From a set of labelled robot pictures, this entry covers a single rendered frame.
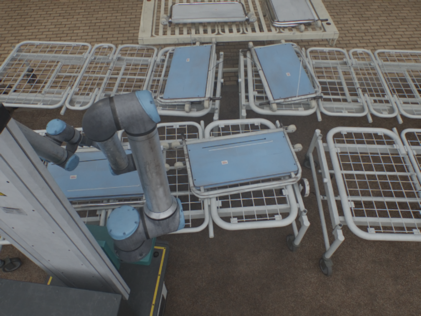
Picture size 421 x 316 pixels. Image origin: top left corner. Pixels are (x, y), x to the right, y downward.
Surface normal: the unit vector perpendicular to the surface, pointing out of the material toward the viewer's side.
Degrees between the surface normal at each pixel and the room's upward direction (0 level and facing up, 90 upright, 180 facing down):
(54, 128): 19
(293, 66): 5
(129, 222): 5
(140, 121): 80
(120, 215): 5
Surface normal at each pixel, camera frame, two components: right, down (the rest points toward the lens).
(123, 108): 0.18, -0.06
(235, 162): 0.01, -0.57
